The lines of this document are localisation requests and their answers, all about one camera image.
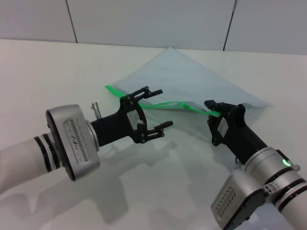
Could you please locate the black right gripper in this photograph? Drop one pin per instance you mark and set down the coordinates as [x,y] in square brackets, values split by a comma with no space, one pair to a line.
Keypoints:
[239,134]

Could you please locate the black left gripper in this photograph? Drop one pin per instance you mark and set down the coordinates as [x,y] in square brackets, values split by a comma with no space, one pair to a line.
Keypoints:
[112,128]

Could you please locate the translucent green-zip document bag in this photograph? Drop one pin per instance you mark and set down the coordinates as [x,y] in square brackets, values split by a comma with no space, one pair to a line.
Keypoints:
[182,79]

